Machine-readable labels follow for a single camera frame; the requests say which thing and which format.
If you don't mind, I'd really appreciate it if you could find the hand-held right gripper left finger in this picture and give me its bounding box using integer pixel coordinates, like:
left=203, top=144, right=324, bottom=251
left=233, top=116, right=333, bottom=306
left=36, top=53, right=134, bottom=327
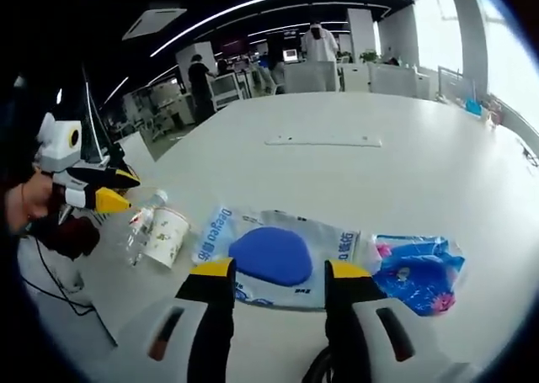
left=115, top=257, right=237, bottom=383

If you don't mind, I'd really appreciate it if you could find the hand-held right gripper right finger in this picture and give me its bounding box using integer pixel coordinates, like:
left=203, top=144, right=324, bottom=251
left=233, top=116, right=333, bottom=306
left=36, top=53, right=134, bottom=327
left=323, top=259, right=464, bottom=383

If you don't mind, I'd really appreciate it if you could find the clear plastic bottle item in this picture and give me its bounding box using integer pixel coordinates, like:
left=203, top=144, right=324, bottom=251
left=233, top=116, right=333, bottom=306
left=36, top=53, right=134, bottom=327
left=125, top=189, right=169, bottom=269

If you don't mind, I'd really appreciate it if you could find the black cable item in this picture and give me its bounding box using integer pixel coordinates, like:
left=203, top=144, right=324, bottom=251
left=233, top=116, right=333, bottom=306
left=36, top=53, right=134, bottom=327
left=301, top=347, right=334, bottom=383

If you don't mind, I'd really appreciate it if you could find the paper cup item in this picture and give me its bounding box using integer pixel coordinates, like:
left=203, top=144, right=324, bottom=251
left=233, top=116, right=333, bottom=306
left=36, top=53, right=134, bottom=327
left=142, top=205, right=193, bottom=270

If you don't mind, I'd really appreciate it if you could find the blue tissue packet item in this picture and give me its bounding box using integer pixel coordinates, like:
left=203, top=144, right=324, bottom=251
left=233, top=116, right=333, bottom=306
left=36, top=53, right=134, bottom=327
left=370, top=233, right=467, bottom=317

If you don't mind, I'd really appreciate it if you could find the wet wipes pack blue lid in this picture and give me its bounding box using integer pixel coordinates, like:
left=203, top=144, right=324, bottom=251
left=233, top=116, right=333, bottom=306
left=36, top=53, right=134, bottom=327
left=191, top=205, right=363, bottom=311

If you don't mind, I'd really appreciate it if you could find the white tabletop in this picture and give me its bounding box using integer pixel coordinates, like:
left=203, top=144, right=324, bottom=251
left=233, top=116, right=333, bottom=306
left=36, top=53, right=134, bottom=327
left=16, top=91, right=539, bottom=383

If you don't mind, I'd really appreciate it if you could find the person's left hand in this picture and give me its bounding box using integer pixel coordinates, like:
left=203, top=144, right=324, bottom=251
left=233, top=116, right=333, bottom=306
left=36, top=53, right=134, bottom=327
left=20, top=174, right=100, bottom=260

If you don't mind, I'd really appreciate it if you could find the large display screen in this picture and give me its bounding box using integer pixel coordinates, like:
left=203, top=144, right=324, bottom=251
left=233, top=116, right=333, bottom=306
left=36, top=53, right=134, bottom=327
left=82, top=65, right=127, bottom=169

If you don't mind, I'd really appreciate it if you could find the white machine cart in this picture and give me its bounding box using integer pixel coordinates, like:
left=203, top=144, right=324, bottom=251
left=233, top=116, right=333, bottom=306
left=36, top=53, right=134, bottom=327
left=209, top=72, right=246, bottom=109

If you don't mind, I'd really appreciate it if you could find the ceiling air vent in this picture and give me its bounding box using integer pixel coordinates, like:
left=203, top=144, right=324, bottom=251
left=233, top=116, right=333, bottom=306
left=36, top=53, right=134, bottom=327
left=121, top=6, right=189, bottom=42

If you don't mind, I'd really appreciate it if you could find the white partition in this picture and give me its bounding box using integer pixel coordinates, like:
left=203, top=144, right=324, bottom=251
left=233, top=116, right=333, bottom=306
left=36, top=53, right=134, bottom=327
left=284, top=61, right=341, bottom=93

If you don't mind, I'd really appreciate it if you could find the ceiling light strip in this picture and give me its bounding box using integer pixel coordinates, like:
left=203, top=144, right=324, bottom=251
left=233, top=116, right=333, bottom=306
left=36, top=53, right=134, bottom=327
left=149, top=0, right=408, bottom=59

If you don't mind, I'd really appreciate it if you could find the small black item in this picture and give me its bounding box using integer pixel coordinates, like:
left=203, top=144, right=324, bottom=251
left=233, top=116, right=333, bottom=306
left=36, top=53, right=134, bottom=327
left=521, top=145, right=539, bottom=168

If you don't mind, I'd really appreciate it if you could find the narrow window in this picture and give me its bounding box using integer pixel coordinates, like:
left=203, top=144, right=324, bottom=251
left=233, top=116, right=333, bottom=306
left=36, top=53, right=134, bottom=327
left=412, top=0, right=460, bottom=75

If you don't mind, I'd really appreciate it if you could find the large window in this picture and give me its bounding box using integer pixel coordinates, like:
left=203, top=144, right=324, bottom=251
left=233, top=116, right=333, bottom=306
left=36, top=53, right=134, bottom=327
left=483, top=0, right=539, bottom=119

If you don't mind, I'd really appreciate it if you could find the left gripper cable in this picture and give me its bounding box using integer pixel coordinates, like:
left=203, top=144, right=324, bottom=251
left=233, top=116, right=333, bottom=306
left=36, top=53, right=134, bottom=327
left=16, top=231, right=119, bottom=347

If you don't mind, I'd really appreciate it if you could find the white table cable cover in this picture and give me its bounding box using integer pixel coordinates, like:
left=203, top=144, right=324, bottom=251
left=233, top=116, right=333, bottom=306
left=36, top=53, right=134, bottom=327
left=264, top=134, right=383, bottom=147

